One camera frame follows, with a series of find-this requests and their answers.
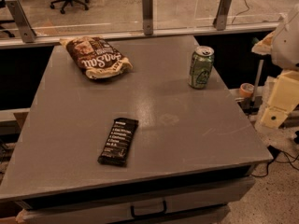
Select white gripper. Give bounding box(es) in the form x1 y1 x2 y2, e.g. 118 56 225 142
261 71 299 129

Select grey drawer with black handle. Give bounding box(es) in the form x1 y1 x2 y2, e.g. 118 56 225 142
17 176 254 224

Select black floor cable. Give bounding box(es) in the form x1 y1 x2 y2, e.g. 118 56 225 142
250 145 299 178

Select right metal glass bracket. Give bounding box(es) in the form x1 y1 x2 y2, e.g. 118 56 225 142
213 0 232 31

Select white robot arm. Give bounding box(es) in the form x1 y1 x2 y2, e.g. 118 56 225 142
251 4 299 128

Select middle metal glass bracket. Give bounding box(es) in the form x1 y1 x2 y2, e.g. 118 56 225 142
142 0 153 35

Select glass barrier panel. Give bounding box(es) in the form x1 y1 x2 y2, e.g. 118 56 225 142
0 0 299 40

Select black rxbar chocolate bar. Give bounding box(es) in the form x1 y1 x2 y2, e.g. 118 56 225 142
98 118 138 166

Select left metal glass bracket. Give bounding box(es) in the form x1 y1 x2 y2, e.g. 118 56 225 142
6 0 36 43

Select brown sea salt chip bag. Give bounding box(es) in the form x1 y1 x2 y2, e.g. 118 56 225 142
60 36 133 79

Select metal glass bracket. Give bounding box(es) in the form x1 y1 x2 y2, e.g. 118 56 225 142
213 0 232 31
6 0 36 43
142 0 153 35

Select green soda can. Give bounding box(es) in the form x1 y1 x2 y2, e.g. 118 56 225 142
188 46 214 89

